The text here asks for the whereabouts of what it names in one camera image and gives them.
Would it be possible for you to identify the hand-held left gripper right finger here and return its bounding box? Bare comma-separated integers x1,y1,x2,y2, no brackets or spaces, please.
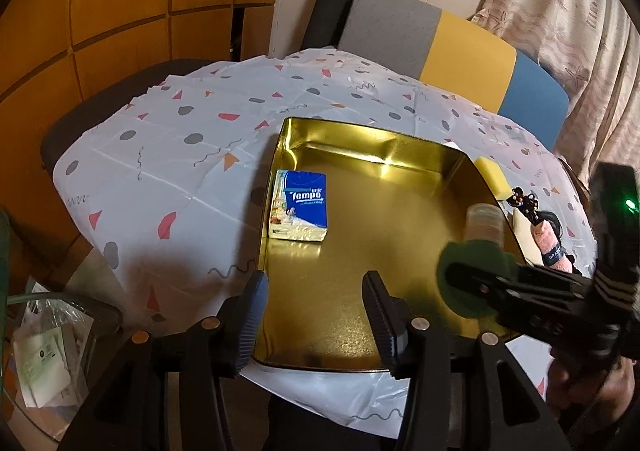
361,271,571,451

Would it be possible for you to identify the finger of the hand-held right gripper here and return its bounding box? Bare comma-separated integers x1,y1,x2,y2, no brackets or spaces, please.
444,258,597,307
502,301,618,357

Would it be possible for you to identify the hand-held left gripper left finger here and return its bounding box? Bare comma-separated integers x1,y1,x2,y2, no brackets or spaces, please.
57,270,271,451

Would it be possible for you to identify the pink towel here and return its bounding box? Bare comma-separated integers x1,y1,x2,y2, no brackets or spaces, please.
531,223,576,274

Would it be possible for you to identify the gold metal tin tray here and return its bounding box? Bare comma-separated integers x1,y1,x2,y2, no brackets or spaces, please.
252,117,531,373

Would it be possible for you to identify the yellow sponge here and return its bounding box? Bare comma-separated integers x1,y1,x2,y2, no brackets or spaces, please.
474,156,513,202

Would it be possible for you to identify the person's right hand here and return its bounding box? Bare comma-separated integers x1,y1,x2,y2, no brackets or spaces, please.
547,356,640,437

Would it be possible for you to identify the beige flat sponge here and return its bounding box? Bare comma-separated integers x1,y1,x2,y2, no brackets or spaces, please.
514,223,543,263

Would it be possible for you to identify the black hair bundle with beads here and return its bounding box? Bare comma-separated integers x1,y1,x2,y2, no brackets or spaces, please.
507,187,566,234

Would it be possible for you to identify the blue tissue packet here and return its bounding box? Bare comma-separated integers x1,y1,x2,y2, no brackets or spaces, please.
268,169,328,243

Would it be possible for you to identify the bin with papers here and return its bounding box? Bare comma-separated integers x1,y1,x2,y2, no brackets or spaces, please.
0,211,123,451

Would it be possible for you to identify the white patterned tablecloth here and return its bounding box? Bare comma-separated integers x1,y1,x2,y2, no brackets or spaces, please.
52,47,601,432

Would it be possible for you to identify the beige printed curtain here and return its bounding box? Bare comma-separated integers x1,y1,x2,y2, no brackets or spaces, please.
470,0,640,182

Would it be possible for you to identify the white paper packet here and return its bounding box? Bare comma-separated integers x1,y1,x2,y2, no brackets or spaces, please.
12,326,88,409

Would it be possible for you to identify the multicolour chair back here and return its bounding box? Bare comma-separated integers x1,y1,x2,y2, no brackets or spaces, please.
337,0,571,152

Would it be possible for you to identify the black foam roll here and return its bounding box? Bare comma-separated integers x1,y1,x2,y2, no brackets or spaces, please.
302,0,366,49

